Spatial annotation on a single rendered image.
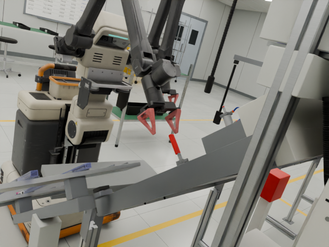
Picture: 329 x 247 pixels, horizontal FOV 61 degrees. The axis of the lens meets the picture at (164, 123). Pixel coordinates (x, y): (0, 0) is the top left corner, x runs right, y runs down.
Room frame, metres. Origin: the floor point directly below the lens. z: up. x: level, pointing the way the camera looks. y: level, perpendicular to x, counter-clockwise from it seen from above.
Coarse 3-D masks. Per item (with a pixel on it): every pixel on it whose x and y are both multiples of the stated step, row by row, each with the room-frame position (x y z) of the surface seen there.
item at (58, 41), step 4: (56, 36) 1.35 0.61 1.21; (64, 36) 1.34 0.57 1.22; (56, 40) 1.35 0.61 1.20; (60, 40) 1.34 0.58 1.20; (64, 40) 1.32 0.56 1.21; (56, 44) 1.33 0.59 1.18; (60, 44) 1.33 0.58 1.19; (64, 44) 1.32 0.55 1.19; (56, 48) 1.32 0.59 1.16; (60, 48) 1.33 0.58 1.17; (64, 48) 1.33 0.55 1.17; (68, 48) 1.33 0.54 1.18; (72, 48) 1.33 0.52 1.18; (76, 48) 1.36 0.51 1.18; (56, 52) 1.32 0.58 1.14; (60, 52) 1.32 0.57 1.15; (64, 52) 1.34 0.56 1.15; (68, 52) 1.35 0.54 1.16; (72, 52) 1.36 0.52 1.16; (76, 52) 1.39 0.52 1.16
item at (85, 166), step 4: (84, 164) 0.53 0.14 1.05; (88, 164) 0.53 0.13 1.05; (76, 168) 0.55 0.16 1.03; (80, 168) 0.54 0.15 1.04; (84, 168) 0.53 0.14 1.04; (88, 168) 0.53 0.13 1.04; (72, 172) 0.56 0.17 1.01; (48, 184) 0.65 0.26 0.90; (28, 188) 0.73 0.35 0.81; (32, 188) 0.70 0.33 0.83; (36, 188) 0.68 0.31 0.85; (24, 192) 0.74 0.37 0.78; (28, 192) 0.73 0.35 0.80
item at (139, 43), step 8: (128, 0) 1.04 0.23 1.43; (136, 0) 1.06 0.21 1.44; (128, 8) 1.04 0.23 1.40; (136, 8) 1.04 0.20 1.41; (128, 16) 1.03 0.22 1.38; (136, 16) 1.02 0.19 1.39; (128, 24) 1.02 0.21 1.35; (136, 24) 1.00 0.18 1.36; (128, 32) 1.02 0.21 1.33; (136, 32) 0.99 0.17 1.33; (144, 32) 1.01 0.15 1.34; (136, 40) 0.97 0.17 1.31; (144, 40) 0.99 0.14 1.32; (136, 48) 0.96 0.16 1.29; (144, 48) 0.97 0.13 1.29; (136, 56) 0.95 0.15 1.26; (144, 56) 0.99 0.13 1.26; (152, 56) 0.97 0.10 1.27; (144, 64) 0.93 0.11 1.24; (152, 64) 0.96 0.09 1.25
